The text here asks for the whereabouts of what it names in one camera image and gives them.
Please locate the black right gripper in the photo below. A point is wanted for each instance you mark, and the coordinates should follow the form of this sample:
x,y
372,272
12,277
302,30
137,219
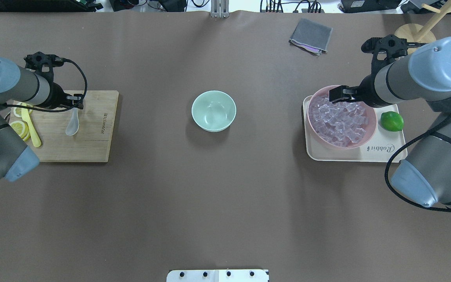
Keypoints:
x,y
367,92

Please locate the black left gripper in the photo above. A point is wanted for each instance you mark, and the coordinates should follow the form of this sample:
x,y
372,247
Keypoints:
x,y
57,97

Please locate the white ceramic spoon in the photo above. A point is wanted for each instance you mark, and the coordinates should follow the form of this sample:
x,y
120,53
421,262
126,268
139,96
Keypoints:
x,y
74,123

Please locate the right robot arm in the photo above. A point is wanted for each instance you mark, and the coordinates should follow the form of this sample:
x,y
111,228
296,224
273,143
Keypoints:
x,y
419,173

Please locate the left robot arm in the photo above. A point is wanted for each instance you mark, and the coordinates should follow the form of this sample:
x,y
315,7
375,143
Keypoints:
x,y
33,85

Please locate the pink bowl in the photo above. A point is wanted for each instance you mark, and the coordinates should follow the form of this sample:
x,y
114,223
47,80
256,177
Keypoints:
x,y
371,127

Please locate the pile of clear ice cubes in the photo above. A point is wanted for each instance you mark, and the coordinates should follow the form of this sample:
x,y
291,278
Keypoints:
x,y
340,124

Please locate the green bowl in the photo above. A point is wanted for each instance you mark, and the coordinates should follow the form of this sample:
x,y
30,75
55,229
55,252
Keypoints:
x,y
214,111

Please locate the wooden cutting board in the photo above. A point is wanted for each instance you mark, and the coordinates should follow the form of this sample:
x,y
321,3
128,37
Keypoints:
x,y
92,141

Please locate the green lime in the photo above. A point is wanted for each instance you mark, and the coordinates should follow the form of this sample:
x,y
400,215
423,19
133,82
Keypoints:
x,y
392,121

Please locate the yellow plastic knife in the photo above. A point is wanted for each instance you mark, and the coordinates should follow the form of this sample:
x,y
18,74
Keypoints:
x,y
35,139

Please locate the upper lemon slice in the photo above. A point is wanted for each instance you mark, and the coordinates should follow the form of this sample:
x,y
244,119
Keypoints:
x,y
18,110

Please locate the cream serving tray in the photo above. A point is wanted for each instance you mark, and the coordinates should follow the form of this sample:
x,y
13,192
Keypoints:
x,y
378,149

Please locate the grey folded cloth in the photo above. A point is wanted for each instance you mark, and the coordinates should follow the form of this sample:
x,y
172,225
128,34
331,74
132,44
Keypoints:
x,y
311,36

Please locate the wooden mug tree stand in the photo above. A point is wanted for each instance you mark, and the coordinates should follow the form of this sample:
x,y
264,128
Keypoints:
x,y
422,33

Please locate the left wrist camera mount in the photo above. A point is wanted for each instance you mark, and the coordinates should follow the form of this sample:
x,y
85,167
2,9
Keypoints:
x,y
43,63

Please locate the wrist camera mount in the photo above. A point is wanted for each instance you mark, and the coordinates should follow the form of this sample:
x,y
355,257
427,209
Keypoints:
x,y
43,63
387,50

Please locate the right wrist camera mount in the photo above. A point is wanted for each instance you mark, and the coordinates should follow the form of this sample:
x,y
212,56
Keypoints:
x,y
387,50

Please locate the aluminium frame post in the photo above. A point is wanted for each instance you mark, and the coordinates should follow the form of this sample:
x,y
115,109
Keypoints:
x,y
219,8

